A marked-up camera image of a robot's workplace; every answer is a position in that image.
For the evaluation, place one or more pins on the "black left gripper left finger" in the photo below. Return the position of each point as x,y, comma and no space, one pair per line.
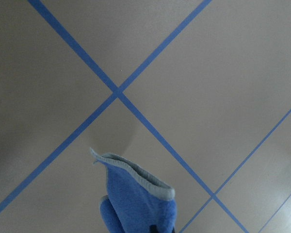
153,229

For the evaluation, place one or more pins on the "blue microfiber towel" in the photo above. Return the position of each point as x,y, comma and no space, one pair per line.
135,198

